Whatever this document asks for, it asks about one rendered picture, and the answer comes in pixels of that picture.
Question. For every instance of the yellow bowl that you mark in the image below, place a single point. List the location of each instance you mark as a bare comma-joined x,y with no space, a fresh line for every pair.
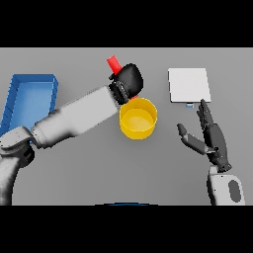
138,119

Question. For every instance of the dark left robot hand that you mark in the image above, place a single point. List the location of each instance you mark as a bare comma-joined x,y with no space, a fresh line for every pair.
129,79

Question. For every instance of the blue tray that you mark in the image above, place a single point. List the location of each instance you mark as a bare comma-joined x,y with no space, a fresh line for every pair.
28,99

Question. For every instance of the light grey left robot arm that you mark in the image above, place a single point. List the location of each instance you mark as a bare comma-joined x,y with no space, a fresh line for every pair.
69,120

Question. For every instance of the dark right robot hand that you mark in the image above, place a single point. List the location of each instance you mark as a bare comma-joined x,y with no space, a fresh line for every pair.
214,138

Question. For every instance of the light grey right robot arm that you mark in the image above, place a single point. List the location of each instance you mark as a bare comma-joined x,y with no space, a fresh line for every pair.
225,189

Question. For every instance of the red beaker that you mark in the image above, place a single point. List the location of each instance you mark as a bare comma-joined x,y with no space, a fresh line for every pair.
114,64

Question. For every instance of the pale square measuring scale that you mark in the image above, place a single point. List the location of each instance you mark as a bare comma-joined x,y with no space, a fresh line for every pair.
189,85

